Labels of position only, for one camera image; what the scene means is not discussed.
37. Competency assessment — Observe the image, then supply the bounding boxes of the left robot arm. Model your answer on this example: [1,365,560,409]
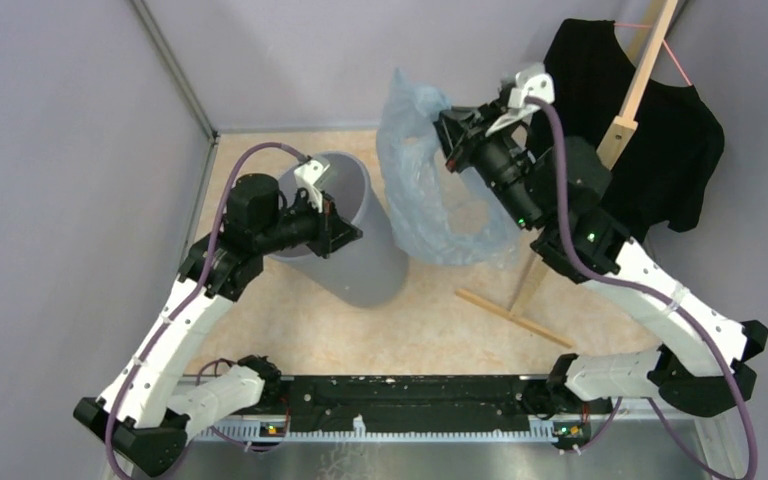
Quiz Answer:
[73,173,363,479]

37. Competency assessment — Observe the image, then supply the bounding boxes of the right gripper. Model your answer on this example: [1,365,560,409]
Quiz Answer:
[426,97,544,232]

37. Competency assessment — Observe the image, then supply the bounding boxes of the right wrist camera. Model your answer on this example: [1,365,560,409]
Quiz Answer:
[485,62,556,137]

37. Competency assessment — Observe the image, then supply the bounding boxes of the grey slotted cable duct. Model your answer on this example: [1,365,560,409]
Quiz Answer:
[194,416,558,444]

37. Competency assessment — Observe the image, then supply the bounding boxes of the wooden clothes stand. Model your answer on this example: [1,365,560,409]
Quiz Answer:
[455,1,678,349]

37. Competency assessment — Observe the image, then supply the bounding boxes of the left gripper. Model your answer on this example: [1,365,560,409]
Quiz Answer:
[256,186,363,258]

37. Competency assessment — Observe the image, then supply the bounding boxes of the black t-shirt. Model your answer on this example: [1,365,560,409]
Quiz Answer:
[543,19,725,241]

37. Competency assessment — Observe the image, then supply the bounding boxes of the grey plastic trash bin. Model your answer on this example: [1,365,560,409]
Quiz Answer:
[270,151,409,308]

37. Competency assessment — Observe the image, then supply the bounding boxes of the light blue plastic trash bag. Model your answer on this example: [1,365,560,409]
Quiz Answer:
[376,69,520,269]

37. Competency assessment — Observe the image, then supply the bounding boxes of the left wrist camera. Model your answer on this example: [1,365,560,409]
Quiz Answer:
[292,156,331,213]

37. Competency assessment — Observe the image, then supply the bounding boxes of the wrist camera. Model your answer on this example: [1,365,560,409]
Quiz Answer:
[292,156,331,213]
[485,62,556,137]

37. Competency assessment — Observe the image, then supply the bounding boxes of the pink clothes hanger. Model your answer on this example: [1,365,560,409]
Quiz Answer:
[614,22,693,87]

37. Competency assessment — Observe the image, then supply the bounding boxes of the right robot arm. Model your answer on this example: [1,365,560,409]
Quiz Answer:
[434,102,768,418]

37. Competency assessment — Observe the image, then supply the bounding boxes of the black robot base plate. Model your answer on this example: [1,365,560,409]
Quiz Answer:
[240,375,614,434]

